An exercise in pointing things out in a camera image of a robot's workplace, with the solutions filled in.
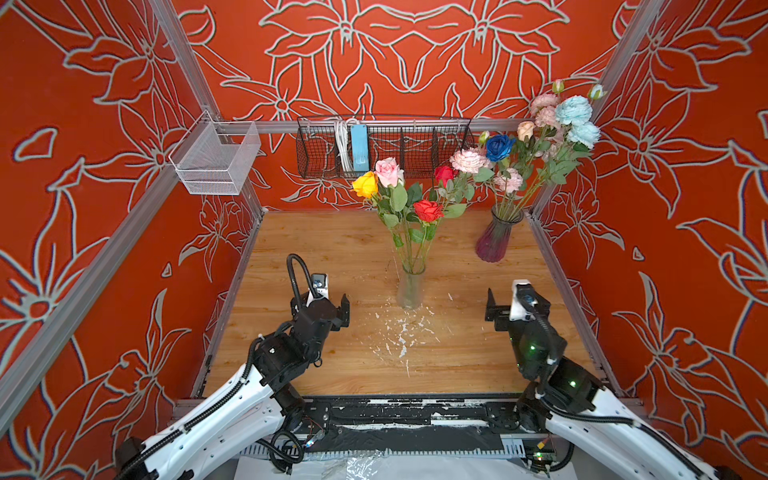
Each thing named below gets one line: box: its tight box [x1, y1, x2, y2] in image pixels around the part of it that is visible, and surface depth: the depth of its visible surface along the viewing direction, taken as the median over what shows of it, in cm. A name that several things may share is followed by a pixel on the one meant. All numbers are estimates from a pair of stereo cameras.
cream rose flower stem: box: [517, 121, 536, 174], surface depth 82 cm
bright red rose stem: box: [409, 200, 445, 271], surface depth 75 cm
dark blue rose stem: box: [486, 135, 517, 216], surface depth 71 cm
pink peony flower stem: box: [494, 168, 523, 217], surface depth 85 cm
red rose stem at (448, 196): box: [434, 165, 467, 218], surface depth 75 cm
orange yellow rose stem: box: [352, 171, 397, 241], surface depth 67 cm
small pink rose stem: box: [375, 157, 413, 274], surface depth 70 cm
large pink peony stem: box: [449, 146, 495, 204], surface depth 70 cm
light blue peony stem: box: [510, 85, 607, 218], surface depth 71 cm
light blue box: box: [350, 124, 370, 172], surface depth 92 cm
